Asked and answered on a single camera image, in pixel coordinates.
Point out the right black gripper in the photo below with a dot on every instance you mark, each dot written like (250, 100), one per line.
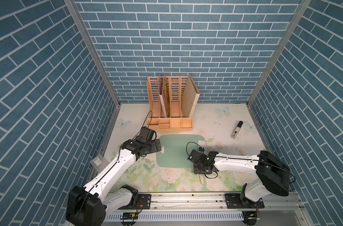
(196, 171)

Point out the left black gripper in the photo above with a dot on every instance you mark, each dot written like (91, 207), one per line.
(154, 148)

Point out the green cutting board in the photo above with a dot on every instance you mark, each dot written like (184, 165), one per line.
(173, 153)

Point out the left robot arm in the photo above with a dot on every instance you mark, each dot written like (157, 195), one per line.
(103, 183)

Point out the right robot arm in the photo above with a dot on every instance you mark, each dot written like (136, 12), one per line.
(273, 176)

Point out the clear plastic labelled box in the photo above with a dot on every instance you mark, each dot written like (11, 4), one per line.
(99, 163)

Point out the wooden file organizer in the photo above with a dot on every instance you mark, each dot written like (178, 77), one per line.
(181, 100)

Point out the book in organizer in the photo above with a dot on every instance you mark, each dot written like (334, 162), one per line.
(162, 97)

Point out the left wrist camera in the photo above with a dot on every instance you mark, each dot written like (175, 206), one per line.
(145, 135)

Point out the aluminium mounting rail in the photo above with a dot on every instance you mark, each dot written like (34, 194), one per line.
(195, 208)

